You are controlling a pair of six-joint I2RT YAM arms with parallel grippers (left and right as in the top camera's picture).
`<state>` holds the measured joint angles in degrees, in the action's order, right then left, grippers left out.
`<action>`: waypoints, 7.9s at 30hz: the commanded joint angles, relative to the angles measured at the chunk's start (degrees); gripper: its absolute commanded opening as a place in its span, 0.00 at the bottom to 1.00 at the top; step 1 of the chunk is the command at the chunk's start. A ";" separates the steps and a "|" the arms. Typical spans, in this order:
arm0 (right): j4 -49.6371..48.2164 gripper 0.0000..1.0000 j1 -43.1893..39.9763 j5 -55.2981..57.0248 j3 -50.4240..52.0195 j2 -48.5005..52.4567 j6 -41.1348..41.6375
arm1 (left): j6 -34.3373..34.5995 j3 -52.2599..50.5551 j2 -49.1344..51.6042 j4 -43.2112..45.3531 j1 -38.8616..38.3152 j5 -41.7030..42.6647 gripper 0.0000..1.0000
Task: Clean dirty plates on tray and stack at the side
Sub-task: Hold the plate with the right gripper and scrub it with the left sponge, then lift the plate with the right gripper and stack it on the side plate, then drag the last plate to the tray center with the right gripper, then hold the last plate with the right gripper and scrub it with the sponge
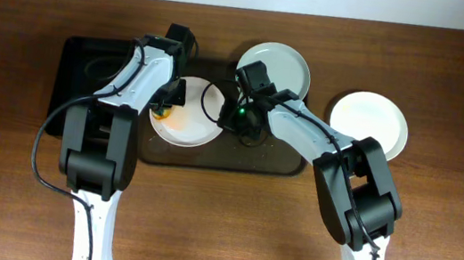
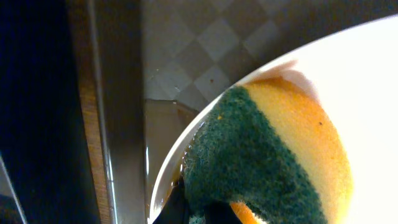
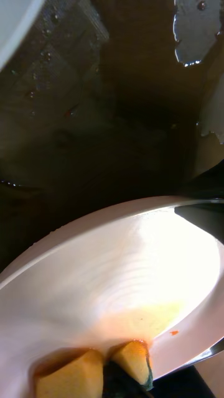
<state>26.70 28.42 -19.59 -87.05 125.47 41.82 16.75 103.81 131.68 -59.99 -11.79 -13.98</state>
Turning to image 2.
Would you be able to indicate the brown serving tray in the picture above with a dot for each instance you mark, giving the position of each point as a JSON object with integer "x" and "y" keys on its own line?
{"x": 159, "y": 62}

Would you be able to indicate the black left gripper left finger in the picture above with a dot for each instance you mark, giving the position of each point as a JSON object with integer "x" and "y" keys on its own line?
{"x": 176, "y": 209}

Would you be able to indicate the yellow green scrub sponge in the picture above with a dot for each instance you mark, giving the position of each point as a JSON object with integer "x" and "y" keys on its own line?
{"x": 272, "y": 154}

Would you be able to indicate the white plate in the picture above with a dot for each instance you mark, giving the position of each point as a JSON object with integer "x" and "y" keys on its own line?
{"x": 352, "y": 75}

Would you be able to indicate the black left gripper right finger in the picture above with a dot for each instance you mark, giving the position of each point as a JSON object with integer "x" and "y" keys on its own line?
{"x": 220, "y": 213}

